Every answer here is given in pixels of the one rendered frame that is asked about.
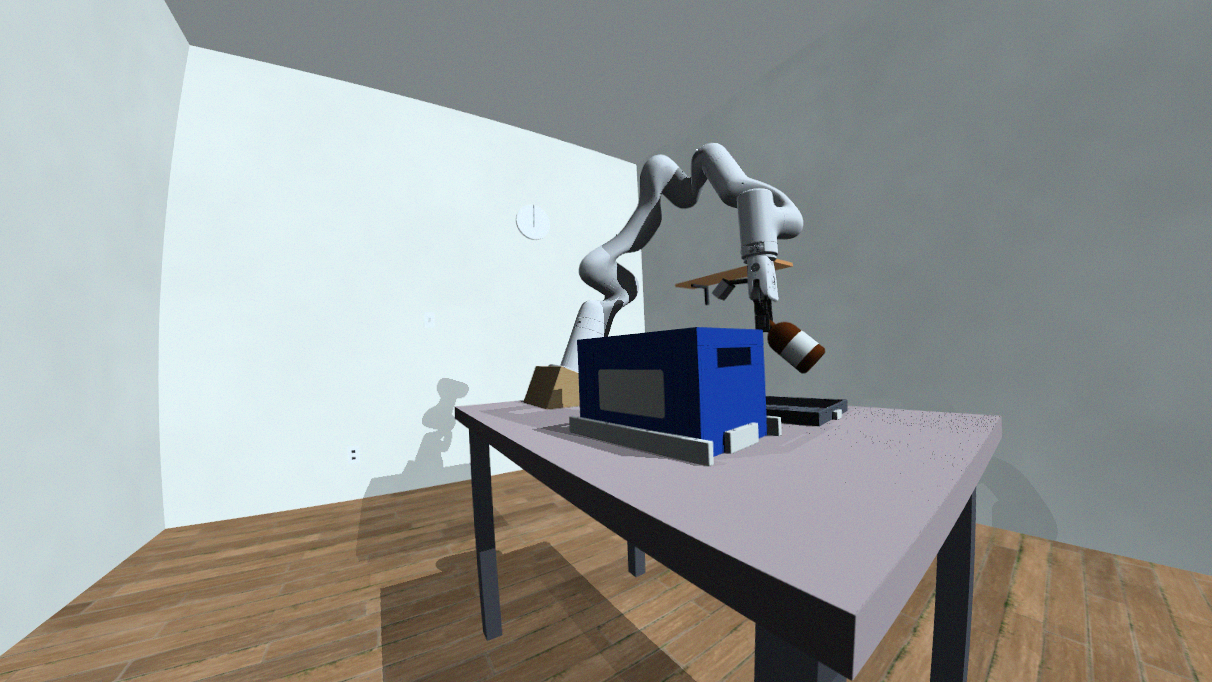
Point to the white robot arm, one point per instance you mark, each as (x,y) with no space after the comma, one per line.
(765,214)

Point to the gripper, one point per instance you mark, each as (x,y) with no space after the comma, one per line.
(762,280)

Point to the brown bottle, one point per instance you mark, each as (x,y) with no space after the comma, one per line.
(794,346)

